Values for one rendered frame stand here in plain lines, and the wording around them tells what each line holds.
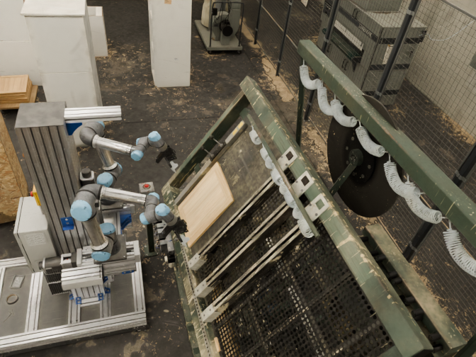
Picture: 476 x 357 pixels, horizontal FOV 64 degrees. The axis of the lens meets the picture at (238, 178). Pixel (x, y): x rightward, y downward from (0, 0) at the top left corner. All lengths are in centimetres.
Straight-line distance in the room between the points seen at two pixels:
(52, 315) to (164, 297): 96
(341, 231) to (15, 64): 578
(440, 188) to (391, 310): 63
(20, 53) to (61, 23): 219
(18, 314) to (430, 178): 324
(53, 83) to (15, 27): 182
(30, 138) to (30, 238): 81
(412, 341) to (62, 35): 421
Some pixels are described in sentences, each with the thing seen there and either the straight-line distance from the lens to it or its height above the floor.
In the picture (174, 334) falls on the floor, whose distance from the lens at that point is 370.
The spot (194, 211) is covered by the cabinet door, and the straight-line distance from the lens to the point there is 313.
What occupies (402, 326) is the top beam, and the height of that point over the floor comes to 191.
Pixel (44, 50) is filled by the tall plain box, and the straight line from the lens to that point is 483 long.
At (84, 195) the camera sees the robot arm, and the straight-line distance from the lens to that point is 241.
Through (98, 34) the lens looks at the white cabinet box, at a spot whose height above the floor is 41.
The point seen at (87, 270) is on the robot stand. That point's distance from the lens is 296.
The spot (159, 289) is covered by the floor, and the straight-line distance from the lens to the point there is 392.
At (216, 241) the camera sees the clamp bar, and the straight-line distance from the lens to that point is 274.
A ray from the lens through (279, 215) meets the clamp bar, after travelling 235.
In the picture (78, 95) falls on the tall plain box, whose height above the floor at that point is 79.
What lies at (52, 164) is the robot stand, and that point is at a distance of 255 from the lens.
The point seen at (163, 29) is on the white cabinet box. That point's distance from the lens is 631.
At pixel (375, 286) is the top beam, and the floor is 190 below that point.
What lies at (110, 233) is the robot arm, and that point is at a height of 126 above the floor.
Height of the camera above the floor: 335
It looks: 42 degrees down
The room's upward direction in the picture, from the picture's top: 8 degrees clockwise
